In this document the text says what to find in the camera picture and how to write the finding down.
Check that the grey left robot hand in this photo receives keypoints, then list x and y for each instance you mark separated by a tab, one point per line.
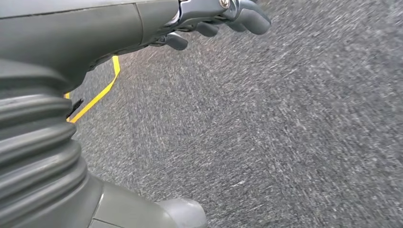
78	37

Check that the yellow floor tape square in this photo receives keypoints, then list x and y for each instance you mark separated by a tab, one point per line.
100	93

